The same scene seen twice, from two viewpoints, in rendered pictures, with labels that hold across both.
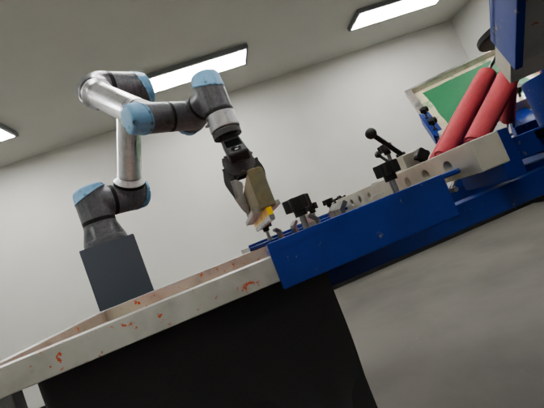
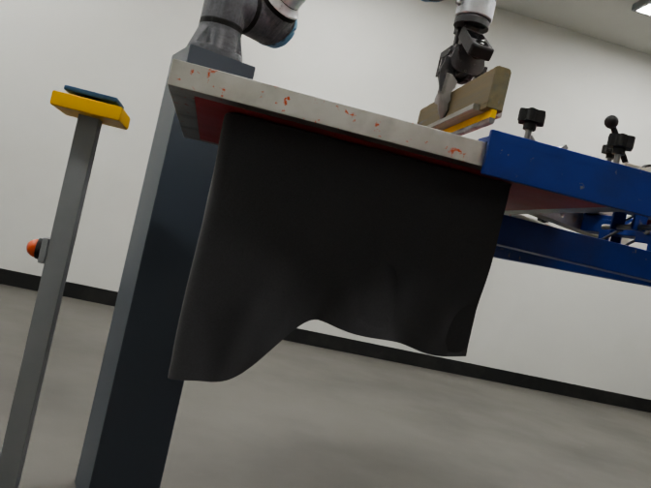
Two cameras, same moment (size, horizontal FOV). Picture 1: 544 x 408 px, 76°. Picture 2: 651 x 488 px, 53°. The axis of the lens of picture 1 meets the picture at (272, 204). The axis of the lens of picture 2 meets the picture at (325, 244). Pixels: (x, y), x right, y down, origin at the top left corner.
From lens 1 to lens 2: 0.60 m
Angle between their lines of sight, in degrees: 4
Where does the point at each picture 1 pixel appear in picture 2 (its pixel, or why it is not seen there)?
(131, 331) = (349, 120)
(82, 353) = (304, 110)
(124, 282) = not seen: hidden behind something
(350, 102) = (562, 113)
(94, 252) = (204, 57)
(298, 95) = (497, 51)
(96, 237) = (214, 43)
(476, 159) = not seen: outside the picture
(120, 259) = not seen: hidden behind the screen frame
